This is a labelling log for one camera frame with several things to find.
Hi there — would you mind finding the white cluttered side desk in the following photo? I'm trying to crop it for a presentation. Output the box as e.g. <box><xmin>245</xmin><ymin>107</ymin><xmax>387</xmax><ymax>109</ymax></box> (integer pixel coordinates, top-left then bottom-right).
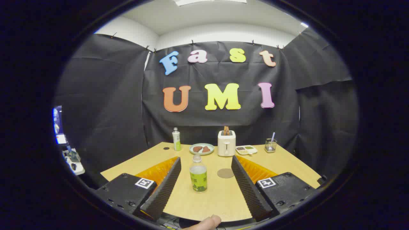
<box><xmin>62</xmin><ymin>148</ymin><xmax>85</xmax><ymax>175</ymax></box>

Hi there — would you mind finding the round brown coaster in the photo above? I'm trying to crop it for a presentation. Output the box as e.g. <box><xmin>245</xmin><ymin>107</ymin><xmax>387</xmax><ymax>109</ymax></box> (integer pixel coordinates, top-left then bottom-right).
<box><xmin>217</xmin><ymin>168</ymin><xmax>235</xmax><ymax>179</ymax></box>

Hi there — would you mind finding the small white green bottle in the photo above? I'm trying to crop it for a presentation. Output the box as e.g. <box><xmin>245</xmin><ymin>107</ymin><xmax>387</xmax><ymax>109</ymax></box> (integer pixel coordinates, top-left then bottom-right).
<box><xmin>173</xmin><ymin>127</ymin><xmax>181</xmax><ymax>151</ymax></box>

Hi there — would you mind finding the green label juice bottle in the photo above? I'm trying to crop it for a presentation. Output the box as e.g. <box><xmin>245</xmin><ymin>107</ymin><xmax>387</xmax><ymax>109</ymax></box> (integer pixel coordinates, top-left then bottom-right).
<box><xmin>189</xmin><ymin>155</ymin><xmax>208</xmax><ymax>193</ymax></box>

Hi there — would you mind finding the white toaster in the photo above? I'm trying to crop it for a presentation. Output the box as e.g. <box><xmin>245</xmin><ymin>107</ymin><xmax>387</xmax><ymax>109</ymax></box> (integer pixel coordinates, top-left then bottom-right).
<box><xmin>218</xmin><ymin>130</ymin><xmax>236</xmax><ymax>157</ymax></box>

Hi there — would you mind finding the black backdrop cloth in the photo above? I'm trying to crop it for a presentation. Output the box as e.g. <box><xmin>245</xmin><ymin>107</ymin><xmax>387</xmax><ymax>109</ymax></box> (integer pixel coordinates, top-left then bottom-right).
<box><xmin>54</xmin><ymin>27</ymin><xmax>358</xmax><ymax>189</ymax></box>

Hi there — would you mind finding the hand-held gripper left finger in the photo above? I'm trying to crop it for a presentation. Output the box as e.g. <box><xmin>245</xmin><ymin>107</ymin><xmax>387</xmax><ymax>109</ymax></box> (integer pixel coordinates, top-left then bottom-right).
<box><xmin>95</xmin><ymin>157</ymin><xmax>181</xmax><ymax>221</ymax></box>

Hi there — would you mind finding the wooden table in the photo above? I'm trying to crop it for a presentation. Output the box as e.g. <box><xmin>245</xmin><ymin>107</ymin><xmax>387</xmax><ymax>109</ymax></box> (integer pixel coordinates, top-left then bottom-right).
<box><xmin>100</xmin><ymin>142</ymin><xmax>321</xmax><ymax>222</ymax></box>

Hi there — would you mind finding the long ceiling light panel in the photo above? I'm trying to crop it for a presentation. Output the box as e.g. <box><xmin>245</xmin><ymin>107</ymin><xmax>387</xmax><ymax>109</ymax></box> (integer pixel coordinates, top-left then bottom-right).
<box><xmin>174</xmin><ymin>0</ymin><xmax>247</xmax><ymax>7</ymax></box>

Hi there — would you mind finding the white divided tray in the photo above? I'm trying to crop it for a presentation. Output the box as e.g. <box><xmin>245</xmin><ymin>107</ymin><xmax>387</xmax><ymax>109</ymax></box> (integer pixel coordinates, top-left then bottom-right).
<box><xmin>235</xmin><ymin>145</ymin><xmax>258</xmax><ymax>156</ymax></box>

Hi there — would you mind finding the pale green plate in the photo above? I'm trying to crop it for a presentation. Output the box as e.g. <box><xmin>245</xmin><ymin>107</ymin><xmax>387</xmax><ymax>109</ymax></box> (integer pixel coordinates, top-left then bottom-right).
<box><xmin>189</xmin><ymin>143</ymin><xmax>215</xmax><ymax>156</ymax></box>

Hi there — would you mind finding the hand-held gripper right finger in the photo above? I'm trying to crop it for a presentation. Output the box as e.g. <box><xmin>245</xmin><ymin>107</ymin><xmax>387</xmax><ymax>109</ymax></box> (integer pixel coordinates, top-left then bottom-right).
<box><xmin>231</xmin><ymin>156</ymin><xmax>317</xmax><ymax>222</ymax></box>

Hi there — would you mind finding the computer monitor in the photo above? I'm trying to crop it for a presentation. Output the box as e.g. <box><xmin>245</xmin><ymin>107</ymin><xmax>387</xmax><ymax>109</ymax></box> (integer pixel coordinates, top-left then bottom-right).
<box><xmin>53</xmin><ymin>105</ymin><xmax>67</xmax><ymax>146</ymax></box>

